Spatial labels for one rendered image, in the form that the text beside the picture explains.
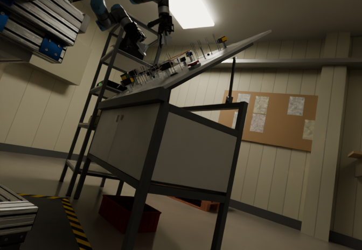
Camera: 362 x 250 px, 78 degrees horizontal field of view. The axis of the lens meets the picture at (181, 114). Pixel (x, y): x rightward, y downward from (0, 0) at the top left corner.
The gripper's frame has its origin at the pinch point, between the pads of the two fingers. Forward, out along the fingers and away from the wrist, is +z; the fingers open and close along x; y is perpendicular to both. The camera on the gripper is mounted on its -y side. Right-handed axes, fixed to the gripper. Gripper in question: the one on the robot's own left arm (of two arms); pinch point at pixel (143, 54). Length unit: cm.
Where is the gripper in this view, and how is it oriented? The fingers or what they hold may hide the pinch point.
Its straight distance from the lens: 145.3
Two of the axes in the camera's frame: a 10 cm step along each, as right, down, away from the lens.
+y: 7.9, -5.5, -2.8
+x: 2.6, -1.1, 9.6
